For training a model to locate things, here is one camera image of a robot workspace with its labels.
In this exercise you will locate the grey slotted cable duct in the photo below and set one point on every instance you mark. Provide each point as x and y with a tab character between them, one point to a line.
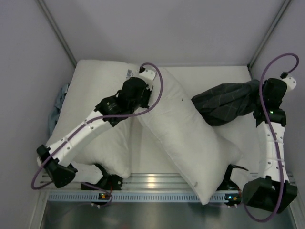
218	197

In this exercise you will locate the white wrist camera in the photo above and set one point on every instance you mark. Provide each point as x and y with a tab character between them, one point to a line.
289	80
147	75

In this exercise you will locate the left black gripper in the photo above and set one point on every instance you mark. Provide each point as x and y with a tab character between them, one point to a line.
145	96

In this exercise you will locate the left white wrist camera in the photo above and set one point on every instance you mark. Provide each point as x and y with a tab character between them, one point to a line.
147	75

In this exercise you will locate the aluminium rail beam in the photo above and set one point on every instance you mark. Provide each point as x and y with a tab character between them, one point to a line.
143	182

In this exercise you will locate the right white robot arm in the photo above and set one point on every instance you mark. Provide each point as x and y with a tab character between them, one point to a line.
271	190

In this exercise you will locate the aluminium frame post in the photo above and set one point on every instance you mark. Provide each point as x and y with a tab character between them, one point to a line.
56	30
269	32

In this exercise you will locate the left aluminium frame post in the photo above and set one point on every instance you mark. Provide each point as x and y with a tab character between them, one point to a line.
56	30

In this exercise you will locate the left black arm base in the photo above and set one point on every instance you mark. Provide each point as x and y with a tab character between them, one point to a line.
110	182

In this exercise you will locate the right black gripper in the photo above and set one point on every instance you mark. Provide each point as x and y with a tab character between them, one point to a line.
262	89

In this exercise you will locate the light blue crumpled cloth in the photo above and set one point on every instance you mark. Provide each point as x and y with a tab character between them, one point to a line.
56	109

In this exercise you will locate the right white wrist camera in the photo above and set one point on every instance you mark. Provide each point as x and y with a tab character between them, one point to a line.
289	80

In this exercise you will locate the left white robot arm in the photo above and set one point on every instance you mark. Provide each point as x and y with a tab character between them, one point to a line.
58	158

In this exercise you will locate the dark grey checked pillowcase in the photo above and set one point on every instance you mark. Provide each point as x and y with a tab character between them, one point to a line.
227	101

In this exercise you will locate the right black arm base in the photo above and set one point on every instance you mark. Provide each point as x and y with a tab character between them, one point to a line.
227	183

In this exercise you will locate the right aluminium frame post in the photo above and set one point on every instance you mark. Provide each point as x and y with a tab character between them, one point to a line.
269	32

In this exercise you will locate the white bare pillow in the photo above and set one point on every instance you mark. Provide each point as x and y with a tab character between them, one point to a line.
94	80

